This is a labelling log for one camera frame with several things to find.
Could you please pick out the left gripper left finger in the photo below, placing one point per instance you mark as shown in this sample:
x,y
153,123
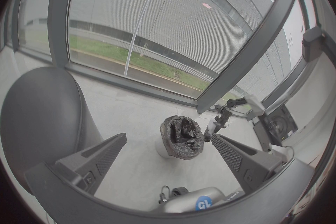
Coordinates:
x,y
105,157

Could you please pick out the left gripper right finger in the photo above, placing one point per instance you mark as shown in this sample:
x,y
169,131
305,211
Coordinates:
x,y
241,162

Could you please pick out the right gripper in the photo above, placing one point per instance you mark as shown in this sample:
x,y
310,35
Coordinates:
x,y
216,124

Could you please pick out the black plastic bag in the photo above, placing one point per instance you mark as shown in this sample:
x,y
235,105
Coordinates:
x,y
183,136

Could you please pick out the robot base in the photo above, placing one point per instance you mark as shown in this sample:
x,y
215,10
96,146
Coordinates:
x,y
189,202

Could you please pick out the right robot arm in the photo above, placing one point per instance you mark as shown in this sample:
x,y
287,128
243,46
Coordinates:
x,y
256,104

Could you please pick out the white trash bin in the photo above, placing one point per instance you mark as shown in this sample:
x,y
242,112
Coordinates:
x,y
160,148

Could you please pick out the black square box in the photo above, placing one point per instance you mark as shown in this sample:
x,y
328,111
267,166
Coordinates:
x,y
284,123

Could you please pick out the dark grey round chair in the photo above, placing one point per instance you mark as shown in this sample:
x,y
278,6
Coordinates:
x,y
44,118

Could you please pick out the window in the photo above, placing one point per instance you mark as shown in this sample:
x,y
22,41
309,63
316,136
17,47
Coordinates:
x,y
183,34

